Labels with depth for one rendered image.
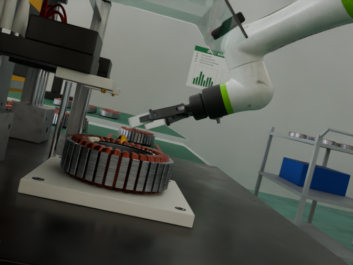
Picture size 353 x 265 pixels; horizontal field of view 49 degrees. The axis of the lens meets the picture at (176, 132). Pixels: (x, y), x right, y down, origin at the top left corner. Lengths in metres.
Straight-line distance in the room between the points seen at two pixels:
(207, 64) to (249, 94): 4.80
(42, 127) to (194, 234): 0.35
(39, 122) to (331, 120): 6.07
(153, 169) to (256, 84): 0.74
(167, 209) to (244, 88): 0.76
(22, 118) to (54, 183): 0.29
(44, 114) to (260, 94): 0.63
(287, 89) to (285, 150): 0.93
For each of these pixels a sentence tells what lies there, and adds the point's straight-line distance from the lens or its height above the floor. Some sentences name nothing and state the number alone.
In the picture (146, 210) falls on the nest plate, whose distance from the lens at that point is 0.34.
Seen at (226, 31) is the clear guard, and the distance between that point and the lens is 0.72.
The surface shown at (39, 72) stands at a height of 0.88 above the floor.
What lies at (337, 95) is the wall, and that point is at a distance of 6.56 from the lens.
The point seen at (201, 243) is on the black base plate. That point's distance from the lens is 0.32.
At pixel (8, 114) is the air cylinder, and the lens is 0.44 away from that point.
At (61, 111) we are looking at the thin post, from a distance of 0.47.
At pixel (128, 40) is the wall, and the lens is 5.79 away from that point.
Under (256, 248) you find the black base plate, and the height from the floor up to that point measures 0.77.
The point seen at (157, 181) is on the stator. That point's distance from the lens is 0.37.
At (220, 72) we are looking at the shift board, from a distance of 5.90.
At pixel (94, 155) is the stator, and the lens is 0.36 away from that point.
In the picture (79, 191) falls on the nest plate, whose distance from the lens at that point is 0.34.
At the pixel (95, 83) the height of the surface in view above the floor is 0.87.
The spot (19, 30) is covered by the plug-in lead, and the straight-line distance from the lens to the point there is 0.42.
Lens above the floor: 0.86
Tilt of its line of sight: 3 degrees down
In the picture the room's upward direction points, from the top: 14 degrees clockwise
